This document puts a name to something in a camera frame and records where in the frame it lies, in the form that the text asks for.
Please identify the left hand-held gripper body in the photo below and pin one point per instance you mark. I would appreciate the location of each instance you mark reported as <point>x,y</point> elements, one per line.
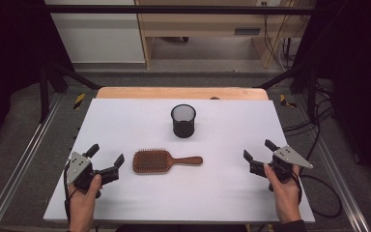
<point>77,167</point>

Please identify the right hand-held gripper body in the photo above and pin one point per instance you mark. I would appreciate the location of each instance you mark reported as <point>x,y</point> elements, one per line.
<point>290,158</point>

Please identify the brown wooden hairbrush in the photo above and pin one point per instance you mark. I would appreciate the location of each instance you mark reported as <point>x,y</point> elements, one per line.
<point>156,160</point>

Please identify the black mesh pen holder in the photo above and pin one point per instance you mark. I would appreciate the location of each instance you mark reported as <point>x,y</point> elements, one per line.
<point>183,127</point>

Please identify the person's left hand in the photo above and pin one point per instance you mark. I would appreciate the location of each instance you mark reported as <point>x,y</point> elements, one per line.
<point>83,203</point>

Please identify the person's right hand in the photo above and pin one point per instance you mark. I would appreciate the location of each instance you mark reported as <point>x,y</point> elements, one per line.
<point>285,196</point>

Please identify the yellow black floor tape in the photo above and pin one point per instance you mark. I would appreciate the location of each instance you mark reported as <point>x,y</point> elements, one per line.
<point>285,101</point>
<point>79,101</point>

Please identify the light wooden table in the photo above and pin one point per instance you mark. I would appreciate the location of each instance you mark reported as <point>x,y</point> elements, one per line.
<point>180,93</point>

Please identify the white cabinet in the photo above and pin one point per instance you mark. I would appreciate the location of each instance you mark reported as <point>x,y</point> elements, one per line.
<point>99,38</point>

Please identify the dark curtain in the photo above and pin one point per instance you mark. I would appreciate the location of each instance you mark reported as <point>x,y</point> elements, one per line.
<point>9,64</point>
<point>357,64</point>

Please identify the grey desk label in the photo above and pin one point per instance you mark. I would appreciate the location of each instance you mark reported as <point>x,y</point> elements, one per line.
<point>247,31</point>

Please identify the light wooden desk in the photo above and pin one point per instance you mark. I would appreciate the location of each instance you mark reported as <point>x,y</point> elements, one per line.
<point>203,22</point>

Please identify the aluminium rail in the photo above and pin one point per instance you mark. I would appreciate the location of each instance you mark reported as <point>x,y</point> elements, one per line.
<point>338,180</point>
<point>22,158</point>

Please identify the black frame stand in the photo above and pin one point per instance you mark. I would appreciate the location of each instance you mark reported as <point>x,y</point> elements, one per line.
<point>45,93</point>
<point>309,87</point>

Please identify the white wall socket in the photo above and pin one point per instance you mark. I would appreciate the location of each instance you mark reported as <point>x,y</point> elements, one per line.
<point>269,2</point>

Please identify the black horizontal frame bar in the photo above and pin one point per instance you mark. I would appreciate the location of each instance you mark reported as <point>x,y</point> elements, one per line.
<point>174,9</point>

